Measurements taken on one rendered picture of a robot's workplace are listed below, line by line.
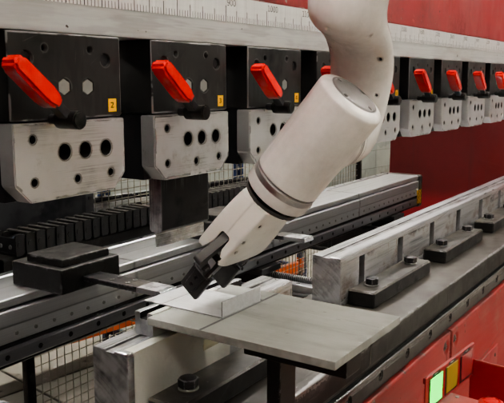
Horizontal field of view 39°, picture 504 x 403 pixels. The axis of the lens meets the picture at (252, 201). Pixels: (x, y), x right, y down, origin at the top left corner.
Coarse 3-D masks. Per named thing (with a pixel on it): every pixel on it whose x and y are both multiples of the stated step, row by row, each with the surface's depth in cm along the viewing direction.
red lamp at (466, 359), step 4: (468, 352) 124; (464, 356) 123; (468, 356) 124; (464, 360) 123; (468, 360) 124; (464, 364) 123; (468, 364) 124; (464, 368) 123; (468, 368) 125; (464, 372) 123; (468, 372) 125; (464, 376) 124
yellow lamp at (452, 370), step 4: (452, 364) 119; (456, 364) 120; (448, 368) 117; (452, 368) 119; (456, 368) 120; (448, 372) 117; (452, 372) 119; (456, 372) 120; (448, 376) 118; (452, 376) 119; (456, 376) 120; (448, 380) 118; (452, 380) 119; (456, 380) 121; (448, 384) 118; (452, 384) 119; (456, 384) 121; (448, 388) 118; (452, 388) 120
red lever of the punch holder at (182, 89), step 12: (156, 60) 81; (156, 72) 80; (168, 72) 80; (168, 84) 81; (180, 84) 82; (180, 96) 83; (192, 96) 84; (180, 108) 87; (192, 108) 85; (204, 108) 85
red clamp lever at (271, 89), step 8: (256, 64) 97; (264, 64) 96; (256, 72) 96; (264, 72) 96; (256, 80) 98; (264, 80) 97; (272, 80) 98; (264, 88) 99; (272, 88) 99; (280, 88) 100; (272, 96) 100; (280, 96) 100; (272, 104) 103; (280, 104) 102; (288, 104) 101; (280, 112) 103; (288, 112) 102
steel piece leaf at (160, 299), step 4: (180, 288) 102; (184, 288) 102; (168, 292) 100; (172, 292) 100; (176, 292) 100; (180, 292) 100; (184, 292) 100; (156, 296) 99; (160, 296) 99; (164, 296) 99; (168, 296) 99; (172, 296) 99; (176, 296) 99; (180, 296) 99; (148, 300) 97; (152, 300) 97; (156, 300) 97; (160, 300) 97; (164, 300) 97; (168, 300) 97; (160, 304) 95
